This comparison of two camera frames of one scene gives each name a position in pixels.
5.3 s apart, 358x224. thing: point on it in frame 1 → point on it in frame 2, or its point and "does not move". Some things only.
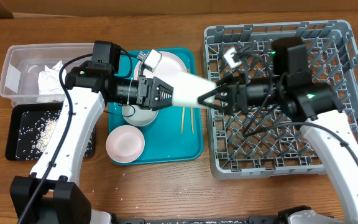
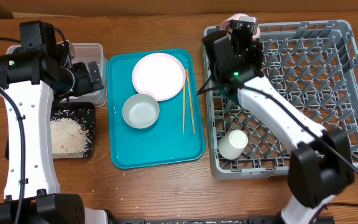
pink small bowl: x=125 y=144 → x=226 y=27
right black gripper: x=237 y=93 → x=253 y=48
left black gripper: x=148 y=93 → x=85 y=84
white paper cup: x=187 y=88 → x=233 y=144
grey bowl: x=137 y=116 does not move
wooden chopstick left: x=183 y=119 does not move
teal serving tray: x=175 y=137 does not move
